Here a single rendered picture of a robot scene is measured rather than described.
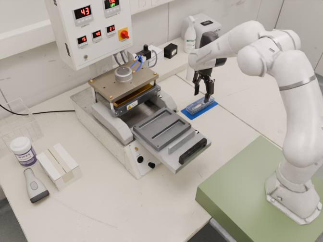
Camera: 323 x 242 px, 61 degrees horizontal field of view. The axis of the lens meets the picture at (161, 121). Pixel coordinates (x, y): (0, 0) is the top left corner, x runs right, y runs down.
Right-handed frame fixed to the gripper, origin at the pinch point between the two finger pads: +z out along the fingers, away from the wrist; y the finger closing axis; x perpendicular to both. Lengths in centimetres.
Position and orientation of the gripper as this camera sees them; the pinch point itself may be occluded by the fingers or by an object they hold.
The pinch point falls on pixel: (201, 94)
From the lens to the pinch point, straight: 160.0
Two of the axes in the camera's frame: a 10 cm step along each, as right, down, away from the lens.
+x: 7.9, -4.4, 4.3
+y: 6.1, 5.7, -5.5
